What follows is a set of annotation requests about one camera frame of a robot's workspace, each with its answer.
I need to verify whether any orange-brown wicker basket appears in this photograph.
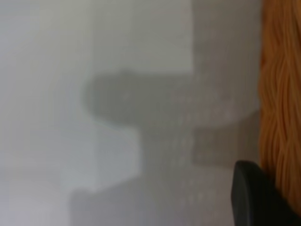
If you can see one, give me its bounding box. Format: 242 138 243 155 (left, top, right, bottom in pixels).
257 0 301 212

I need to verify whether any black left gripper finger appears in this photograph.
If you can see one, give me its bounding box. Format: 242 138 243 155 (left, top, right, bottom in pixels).
230 160 301 226

